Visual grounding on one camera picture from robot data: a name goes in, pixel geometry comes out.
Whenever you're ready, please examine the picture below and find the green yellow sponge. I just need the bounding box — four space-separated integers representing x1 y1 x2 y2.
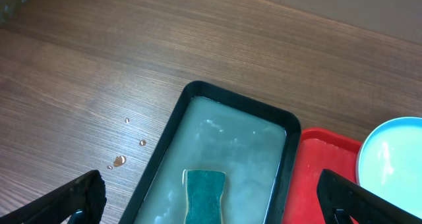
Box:
185 169 226 224

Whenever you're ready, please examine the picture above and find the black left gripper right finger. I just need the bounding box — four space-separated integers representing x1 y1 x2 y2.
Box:
316 169 421 224

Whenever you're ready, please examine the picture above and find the black water basin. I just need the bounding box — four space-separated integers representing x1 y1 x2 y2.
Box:
121 81 301 223

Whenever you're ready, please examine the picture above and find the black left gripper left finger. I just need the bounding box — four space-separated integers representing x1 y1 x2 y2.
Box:
1 170 107 224

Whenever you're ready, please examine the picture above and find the teal plate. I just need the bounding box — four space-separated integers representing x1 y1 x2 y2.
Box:
355 117 421 218

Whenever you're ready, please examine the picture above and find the red plastic tray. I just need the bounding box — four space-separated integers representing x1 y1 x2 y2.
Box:
282 128 361 224

